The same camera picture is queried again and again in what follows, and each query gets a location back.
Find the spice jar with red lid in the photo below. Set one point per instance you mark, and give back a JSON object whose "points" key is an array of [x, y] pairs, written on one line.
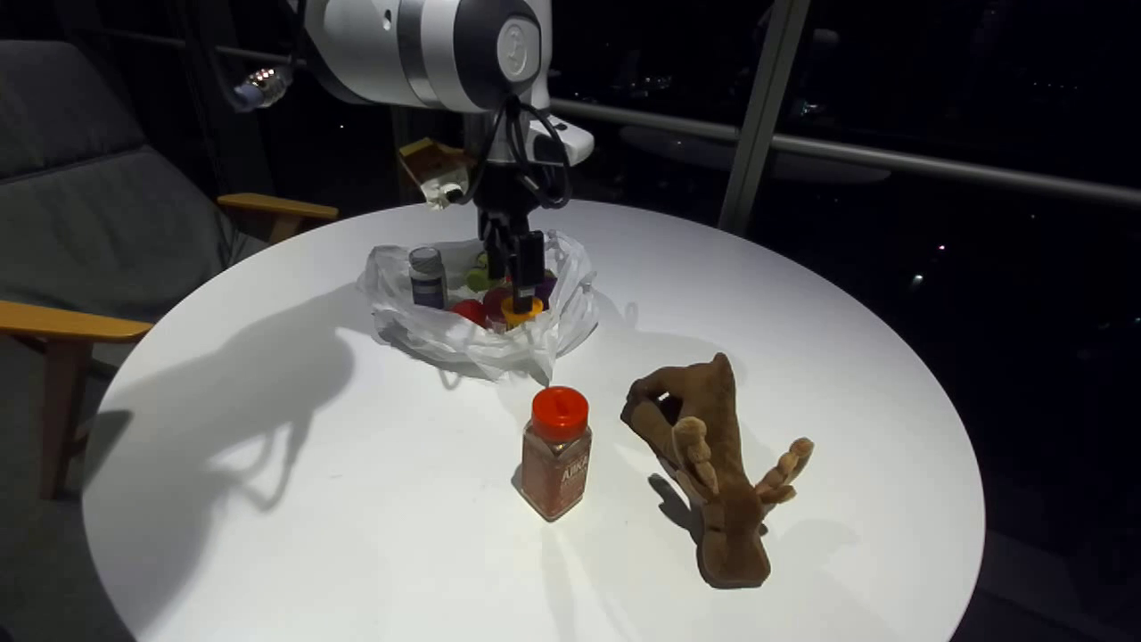
{"points": [[552, 456]]}

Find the white plastic bag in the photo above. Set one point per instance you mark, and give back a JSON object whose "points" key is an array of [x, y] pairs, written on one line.
{"points": [[456, 345]]}

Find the grey window post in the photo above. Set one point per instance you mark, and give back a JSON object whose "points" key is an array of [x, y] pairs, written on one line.
{"points": [[763, 109]]}

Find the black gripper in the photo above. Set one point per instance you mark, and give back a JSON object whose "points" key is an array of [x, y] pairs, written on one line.
{"points": [[508, 199]]}

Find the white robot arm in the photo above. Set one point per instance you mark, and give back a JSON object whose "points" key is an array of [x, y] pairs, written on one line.
{"points": [[468, 58]]}

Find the small jar with grey lid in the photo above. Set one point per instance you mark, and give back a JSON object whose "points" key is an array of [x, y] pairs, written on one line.
{"points": [[429, 278]]}

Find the grey armchair with wooden arms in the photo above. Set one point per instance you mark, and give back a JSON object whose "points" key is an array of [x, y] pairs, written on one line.
{"points": [[97, 231]]}

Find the red play dough tub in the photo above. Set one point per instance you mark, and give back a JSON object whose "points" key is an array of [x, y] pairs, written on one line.
{"points": [[473, 313]]}

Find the metal window railing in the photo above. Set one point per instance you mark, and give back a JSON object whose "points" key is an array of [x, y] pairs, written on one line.
{"points": [[867, 154]]}

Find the yellow play dough tub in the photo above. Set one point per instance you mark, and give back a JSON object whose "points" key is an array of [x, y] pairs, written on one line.
{"points": [[513, 313]]}

